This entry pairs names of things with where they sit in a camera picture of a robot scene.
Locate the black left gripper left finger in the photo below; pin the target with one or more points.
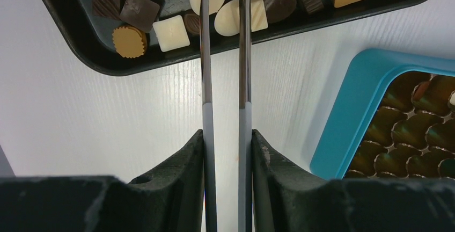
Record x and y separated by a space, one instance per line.
168 197

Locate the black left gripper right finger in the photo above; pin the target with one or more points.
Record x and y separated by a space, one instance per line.
288 198

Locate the steel tongs white handle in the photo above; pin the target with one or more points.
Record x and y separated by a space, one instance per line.
227 127

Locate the teal chocolate box with dividers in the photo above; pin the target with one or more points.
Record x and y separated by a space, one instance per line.
393 118

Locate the caramel fluted round chocolate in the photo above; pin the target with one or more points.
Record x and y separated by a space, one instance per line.
129 41

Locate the white square chocolate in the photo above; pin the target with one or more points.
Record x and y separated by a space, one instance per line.
171 33

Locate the white ridged chocolate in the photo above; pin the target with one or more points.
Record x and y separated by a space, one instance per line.
227 19

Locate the dark square chocolate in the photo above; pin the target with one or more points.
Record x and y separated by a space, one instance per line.
140 14

